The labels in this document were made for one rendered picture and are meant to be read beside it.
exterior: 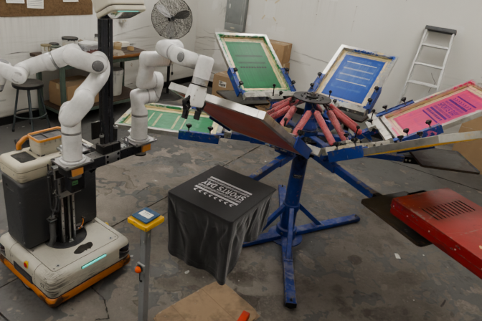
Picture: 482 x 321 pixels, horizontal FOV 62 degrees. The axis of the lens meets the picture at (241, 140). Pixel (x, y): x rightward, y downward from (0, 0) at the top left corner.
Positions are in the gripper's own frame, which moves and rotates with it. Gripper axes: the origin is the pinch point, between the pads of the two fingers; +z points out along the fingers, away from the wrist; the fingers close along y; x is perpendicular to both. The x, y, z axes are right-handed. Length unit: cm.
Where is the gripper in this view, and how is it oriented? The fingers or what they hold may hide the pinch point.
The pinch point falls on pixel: (190, 117)
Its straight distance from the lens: 187.2
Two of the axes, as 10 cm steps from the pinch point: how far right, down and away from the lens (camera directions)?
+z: -2.7, 9.5, 1.4
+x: 8.3, 3.0, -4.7
